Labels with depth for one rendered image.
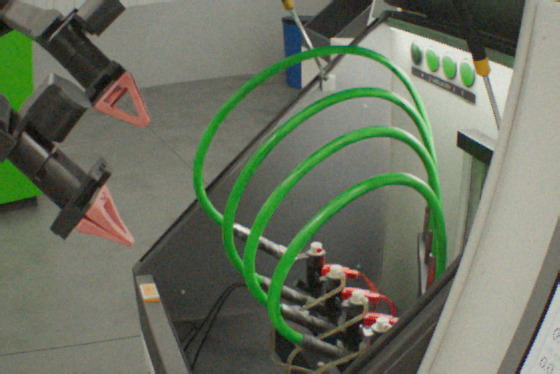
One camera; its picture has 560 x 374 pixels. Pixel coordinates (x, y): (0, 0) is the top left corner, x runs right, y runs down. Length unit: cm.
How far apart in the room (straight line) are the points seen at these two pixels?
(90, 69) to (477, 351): 63
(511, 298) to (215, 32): 728
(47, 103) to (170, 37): 687
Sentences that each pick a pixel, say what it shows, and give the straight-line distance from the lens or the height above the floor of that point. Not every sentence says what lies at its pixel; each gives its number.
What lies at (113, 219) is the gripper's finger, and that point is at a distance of 84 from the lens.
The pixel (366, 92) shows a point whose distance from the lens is 90.
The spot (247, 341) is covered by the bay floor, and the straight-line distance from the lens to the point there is 134.
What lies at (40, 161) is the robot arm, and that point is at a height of 134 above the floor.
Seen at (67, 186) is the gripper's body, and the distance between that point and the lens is 80.
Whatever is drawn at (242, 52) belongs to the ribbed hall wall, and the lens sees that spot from 796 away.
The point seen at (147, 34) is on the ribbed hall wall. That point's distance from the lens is 756.
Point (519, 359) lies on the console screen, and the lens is 63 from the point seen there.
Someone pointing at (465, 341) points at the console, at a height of 119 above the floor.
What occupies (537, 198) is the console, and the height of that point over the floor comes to 136.
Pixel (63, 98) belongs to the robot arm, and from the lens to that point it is 77.
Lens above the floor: 157
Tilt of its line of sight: 21 degrees down
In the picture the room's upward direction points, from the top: straight up
